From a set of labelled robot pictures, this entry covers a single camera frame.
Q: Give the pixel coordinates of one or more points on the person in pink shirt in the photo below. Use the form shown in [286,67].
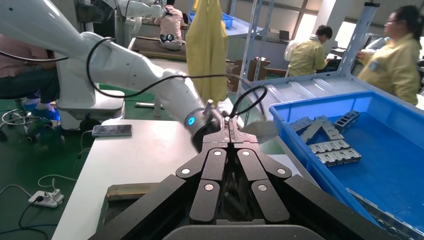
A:
[170,23]

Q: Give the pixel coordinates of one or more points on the dark background workbench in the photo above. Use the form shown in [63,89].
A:
[149,46]

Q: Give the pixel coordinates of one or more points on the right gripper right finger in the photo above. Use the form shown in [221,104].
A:
[253,165]

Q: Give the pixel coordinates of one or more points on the hanging yellow coat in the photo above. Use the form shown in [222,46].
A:
[207,49]

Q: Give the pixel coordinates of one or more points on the small blue background bin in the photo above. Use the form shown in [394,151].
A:
[228,20]

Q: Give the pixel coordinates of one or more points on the brown cardboard boxes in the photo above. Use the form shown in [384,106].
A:
[236,74]

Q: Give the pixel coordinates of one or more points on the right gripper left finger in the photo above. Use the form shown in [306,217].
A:
[212,165]

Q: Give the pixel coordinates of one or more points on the flat notched silver part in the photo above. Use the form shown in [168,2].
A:
[299,125]
[328,146]
[338,157]
[333,132]

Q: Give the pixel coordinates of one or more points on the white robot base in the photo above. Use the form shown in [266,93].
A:
[86,102]

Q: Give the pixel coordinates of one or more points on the ladder-shaped grey metal part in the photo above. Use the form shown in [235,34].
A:
[346,121]

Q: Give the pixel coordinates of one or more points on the plain silver strip part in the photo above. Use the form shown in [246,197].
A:
[312,130]

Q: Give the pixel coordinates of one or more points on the white power strip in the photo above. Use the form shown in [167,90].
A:
[44,200]

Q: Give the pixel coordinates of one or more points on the person with glasses yellow coat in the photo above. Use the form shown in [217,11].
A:
[394,66]

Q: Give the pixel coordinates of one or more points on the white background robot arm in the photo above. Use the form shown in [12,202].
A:
[139,8]

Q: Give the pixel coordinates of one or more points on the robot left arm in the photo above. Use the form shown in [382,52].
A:
[126,69]

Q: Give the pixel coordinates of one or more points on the blue plastic bin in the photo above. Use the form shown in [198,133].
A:
[381,165]

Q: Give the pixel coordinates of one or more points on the dark smartphone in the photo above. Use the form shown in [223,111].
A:
[112,130]

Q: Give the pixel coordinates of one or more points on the long silver channel part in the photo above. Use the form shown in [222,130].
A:
[384,217]

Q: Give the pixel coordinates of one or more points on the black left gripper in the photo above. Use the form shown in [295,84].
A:
[202,132]

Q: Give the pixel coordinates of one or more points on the seated person in jeans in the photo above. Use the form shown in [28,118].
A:
[23,79]

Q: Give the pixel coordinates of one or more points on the metal stool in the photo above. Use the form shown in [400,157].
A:
[20,117]

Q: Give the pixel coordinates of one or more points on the short-haired person yellow coat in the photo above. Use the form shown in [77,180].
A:
[306,56]

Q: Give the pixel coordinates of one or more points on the black headset blue lights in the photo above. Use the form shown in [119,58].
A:
[170,38]

